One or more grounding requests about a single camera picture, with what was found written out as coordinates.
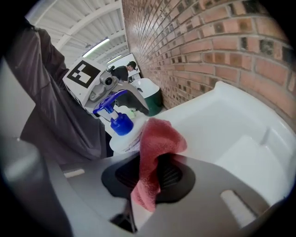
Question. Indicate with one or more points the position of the pink cloth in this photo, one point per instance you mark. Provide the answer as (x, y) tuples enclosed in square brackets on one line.
[(157, 139)]

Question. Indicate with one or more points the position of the person's dark pleated garment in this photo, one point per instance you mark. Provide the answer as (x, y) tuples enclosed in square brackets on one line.
[(69, 134)]

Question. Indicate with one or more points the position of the white bottle with blue cap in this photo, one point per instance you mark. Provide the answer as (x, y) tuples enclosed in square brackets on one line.
[(121, 126)]

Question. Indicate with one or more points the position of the white ceramic sink basin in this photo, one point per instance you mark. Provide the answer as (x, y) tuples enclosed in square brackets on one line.
[(231, 120)]

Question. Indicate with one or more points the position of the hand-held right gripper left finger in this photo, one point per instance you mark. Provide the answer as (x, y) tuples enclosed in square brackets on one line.
[(88, 180)]

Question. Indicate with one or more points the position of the white bathtub with green outside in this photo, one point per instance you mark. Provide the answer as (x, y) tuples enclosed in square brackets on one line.
[(150, 92)]

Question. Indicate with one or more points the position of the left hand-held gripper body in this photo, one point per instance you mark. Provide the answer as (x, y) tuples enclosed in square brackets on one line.
[(81, 74)]

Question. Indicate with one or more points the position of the fluorescent ceiling light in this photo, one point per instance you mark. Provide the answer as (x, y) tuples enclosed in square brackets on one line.
[(96, 47)]

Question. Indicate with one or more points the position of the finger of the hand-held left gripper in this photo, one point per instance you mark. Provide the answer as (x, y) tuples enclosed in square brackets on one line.
[(136, 103)]

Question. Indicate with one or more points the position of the person's left forearm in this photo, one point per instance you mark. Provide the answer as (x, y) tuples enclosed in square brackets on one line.
[(51, 58)]

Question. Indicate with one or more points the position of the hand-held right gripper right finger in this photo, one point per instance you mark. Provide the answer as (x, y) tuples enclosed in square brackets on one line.
[(208, 185)]

